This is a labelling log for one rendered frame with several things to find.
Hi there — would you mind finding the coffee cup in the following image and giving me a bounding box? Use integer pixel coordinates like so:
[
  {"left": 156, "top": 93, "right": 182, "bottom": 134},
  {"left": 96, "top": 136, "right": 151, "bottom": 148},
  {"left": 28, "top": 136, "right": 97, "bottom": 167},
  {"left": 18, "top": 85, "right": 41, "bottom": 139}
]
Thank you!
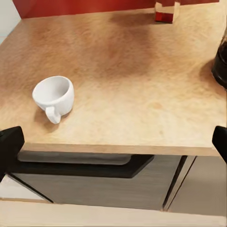
[{"left": 33, "top": 76, "right": 74, "bottom": 123}]

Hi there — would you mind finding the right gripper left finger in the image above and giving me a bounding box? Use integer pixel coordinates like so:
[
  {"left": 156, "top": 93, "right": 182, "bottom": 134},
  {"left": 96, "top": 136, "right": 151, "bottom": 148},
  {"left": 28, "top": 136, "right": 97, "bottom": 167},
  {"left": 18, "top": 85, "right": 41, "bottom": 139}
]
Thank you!
[{"left": 0, "top": 126, "right": 25, "bottom": 182}]

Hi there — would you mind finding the electric kettle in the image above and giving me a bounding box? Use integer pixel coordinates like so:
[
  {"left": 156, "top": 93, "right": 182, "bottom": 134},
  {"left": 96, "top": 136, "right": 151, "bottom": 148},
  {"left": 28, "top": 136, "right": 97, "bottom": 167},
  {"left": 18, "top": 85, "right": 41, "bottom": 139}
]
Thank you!
[{"left": 211, "top": 29, "right": 227, "bottom": 89}]

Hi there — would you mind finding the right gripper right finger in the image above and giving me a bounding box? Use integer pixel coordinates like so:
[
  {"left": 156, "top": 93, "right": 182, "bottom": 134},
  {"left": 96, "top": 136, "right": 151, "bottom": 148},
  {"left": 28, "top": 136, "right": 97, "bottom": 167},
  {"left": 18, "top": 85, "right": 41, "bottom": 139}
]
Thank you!
[{"left": 212, "top": 125, "right": 227, "bottom": 164}]

